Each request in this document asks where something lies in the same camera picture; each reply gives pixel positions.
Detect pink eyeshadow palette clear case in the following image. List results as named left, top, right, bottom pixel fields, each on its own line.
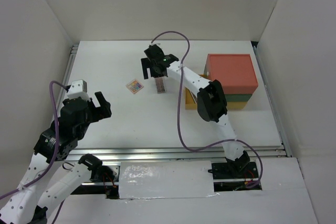
left=154, top=77, right=166, bottom=94

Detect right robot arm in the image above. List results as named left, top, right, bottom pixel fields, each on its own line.
left=141, top=45, right=250, bottom=178

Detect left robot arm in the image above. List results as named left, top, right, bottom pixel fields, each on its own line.
left=1, top=92, right=112, bottom=223

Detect coral drawer cabinet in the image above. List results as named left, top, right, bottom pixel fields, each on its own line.
left=205, top=54, right=258, bottom=94

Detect white cover plate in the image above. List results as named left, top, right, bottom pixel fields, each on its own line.
left=119, top=161, right=215, bottom=199

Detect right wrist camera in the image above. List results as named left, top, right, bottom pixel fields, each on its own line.
left=149, top=41, right=162, bottom=48

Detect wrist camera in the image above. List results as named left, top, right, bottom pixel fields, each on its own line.
left=67, top=79, right=90, bottom=101
left=149, top=41, right=162, bottom=48

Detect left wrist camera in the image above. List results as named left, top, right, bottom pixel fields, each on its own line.
left=67, top=79, right=90, bottom=101

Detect aluminium front rail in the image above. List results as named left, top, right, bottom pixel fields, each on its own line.
left=65, top=147, right=287, bottom=163

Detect aluminium rail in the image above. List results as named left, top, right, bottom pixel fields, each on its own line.
left=44, top=45, right=79, bottom=149
left=65, top=147, right=287, bottom=163
left=251, top=41, right=293, bottom=157

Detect aluminium left rail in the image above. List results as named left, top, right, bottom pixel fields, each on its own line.
left=44, top=45, right=79, bottom=149

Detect aluminium right rail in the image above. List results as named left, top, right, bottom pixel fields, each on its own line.
left=251, top=41, right=293, bottom=157

